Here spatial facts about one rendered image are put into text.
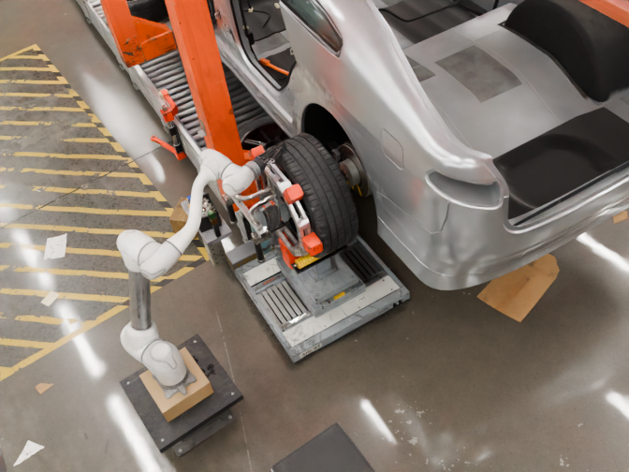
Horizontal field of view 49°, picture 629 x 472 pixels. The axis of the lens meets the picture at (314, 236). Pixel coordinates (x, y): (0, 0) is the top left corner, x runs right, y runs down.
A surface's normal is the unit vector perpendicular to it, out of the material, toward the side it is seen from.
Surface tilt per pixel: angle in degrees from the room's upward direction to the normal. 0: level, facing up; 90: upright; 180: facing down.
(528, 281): 2
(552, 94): 22
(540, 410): 0
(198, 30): 90
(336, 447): 0
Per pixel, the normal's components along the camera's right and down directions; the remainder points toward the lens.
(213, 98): 0.50, 0.61
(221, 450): -0.11, -0.66
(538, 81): 0.09, -0.39
